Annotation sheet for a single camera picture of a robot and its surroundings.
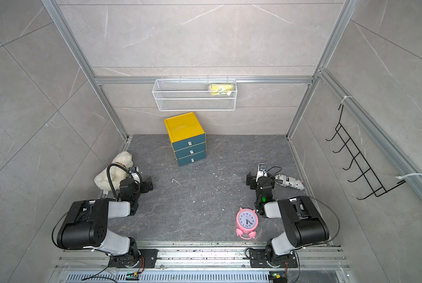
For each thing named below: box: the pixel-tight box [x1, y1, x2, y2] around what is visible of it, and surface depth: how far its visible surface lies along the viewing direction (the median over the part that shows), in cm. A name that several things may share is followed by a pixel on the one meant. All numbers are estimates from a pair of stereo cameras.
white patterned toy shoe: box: [274, 174, 305, 191], surface depth 96 cm
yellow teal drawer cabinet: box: [163, 112, 208, 167], surface depth 97 cm
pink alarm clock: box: [235, 207, 259, 240], surface depth 83 cm
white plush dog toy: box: [93, 150, 134, 192], surface depth 92 cm
